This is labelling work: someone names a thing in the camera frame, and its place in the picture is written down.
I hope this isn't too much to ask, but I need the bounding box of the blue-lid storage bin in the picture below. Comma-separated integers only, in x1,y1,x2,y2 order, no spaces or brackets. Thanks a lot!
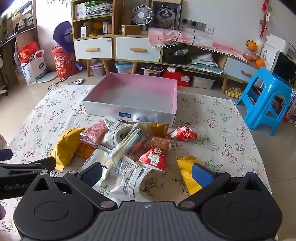
115,61,134,75

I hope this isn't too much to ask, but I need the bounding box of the red plastic bag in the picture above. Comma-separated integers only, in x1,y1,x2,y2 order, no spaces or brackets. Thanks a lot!
19,42,42,63

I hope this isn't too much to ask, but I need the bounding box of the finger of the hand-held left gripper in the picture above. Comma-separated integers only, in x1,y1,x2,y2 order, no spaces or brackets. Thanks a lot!
0,157,56,181
0,148,13,161

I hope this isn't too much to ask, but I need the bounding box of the mustard brown snack packet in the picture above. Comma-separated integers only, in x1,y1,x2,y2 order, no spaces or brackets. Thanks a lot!
138,122,169,139

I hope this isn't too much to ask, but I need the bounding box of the black flat device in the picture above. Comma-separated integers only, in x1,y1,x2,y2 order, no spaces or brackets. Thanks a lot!
141,65,165,76

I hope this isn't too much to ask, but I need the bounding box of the white shopping bag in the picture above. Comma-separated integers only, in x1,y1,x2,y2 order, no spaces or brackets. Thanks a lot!
18,49,48,85

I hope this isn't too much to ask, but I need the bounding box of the blue plastic stool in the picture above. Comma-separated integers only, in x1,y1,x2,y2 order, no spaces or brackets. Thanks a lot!
235,67,294,136

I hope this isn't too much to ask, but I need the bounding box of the pile of white clothes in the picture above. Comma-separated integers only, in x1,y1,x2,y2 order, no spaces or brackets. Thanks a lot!
185,53,223,75

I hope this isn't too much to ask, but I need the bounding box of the wooden drawer cabinet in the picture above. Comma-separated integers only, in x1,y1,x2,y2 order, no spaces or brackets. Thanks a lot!
114,35,163,75

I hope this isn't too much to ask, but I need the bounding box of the clear bag of oranges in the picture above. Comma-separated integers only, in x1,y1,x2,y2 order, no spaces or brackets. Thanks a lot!
241,50,257,62

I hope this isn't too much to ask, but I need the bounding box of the framed cat picture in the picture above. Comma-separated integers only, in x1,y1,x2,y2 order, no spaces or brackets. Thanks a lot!
150,0,182,30

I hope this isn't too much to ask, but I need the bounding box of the yellow egg tray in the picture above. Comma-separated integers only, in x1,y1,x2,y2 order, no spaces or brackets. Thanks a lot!
225,85,244,99

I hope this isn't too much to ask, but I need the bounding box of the green houseplant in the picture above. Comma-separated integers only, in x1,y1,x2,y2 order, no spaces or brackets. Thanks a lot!
46,0,72,7

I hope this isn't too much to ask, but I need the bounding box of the long white blue snack packet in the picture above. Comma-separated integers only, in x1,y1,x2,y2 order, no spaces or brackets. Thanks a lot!
105,128,146,169

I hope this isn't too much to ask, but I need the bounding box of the white foam box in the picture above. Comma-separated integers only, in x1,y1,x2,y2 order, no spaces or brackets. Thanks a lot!
266,34,289,47

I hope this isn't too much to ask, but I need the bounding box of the red cardboard box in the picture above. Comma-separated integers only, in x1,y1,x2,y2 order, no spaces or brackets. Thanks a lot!
163,70,191,87

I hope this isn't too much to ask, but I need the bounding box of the large yellow snack packet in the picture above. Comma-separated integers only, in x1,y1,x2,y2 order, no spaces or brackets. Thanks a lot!
51,127,86,172

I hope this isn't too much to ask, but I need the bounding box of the pink clear-wrapped snack bar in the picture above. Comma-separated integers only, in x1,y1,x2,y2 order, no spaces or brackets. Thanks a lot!
80,119,109,146

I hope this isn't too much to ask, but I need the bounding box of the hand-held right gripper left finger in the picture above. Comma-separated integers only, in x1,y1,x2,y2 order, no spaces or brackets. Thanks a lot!
22,162,117,208

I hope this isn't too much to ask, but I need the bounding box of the orange yellow round item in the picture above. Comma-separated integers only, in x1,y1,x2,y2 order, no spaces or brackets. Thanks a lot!
90,22,102,36

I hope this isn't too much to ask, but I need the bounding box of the brown cardboard box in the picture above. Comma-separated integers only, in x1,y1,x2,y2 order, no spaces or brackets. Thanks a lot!
121,24,141,36

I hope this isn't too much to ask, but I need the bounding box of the red gift bag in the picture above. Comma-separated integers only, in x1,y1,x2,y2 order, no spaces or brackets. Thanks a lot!
51,46,78,78

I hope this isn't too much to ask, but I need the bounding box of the white printed box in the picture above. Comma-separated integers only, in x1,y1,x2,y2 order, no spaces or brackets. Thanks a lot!
259,43,278,67

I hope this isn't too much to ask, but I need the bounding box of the white desk fan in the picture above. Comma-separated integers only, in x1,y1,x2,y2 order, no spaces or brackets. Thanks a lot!
131,5,153,33

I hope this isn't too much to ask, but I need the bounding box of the wooden bookshelf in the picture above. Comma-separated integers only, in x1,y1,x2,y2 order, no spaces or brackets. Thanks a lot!
0,0,38,95

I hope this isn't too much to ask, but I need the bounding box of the floral tablecloth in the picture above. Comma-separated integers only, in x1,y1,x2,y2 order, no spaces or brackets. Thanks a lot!
0,84,273,241

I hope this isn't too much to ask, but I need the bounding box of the silver grey printed snack packet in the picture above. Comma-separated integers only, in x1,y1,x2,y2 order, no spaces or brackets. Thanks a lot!
108,155,152,201

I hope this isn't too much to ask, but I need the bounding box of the orange snack packet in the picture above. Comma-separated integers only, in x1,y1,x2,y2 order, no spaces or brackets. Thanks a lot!
76,142,96,160

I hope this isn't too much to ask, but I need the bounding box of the black bag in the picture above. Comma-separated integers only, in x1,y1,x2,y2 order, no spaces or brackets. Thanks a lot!
164,44,190,65

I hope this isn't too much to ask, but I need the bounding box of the black floor cable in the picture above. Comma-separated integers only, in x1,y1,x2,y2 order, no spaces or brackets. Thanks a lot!
47,77,77,91

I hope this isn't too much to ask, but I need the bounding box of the clear-wrapped brown cracker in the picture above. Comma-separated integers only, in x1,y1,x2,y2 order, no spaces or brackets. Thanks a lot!
142,136,171,151

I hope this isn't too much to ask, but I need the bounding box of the white carton box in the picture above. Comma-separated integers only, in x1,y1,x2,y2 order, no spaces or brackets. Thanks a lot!
80,24,91,37

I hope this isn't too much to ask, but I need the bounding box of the low wooden tv cabinet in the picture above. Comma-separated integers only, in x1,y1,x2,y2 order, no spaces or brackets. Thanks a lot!
162,42,263,93

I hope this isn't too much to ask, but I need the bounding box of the pink cherry print cloth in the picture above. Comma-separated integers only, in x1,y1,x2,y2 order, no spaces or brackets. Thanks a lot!
148,27,245,62

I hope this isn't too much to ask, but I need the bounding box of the red hanging ornament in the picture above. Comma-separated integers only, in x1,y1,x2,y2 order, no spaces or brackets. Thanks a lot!
259,0,271,39

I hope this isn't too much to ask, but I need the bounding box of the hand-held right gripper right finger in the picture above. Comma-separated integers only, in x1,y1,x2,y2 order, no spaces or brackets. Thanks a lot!
178,163,270,208

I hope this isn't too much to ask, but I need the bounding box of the pink cardboard box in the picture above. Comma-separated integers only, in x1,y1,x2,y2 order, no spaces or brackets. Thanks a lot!
83,72,178,127

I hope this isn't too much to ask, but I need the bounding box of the black microwave oven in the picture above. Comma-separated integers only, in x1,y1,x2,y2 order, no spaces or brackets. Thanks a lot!
270,50,296,85

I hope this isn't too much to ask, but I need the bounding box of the white round base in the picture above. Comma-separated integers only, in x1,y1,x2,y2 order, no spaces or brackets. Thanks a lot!
38,70,58,83

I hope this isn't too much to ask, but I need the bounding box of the purple plush toy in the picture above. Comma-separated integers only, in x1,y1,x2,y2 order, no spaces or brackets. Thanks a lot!
53,21,84,70

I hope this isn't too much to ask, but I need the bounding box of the red snack packet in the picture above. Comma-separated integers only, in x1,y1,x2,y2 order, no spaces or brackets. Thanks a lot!
166,126,198,142
138,145,168,171

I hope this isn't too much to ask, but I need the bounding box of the tall wooden shelf cabinet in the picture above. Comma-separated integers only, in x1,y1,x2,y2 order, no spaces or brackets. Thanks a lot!
71,0,115,77

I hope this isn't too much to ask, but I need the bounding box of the orange with leaves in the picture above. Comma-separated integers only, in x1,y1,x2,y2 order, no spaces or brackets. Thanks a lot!
246,40,258,52

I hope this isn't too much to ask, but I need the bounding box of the wide clear storage bin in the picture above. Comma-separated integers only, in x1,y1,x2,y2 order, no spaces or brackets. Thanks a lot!
191,75,216,90

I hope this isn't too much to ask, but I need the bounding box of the stack of papers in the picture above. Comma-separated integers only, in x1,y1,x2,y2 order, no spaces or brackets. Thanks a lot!
84,2,113,17

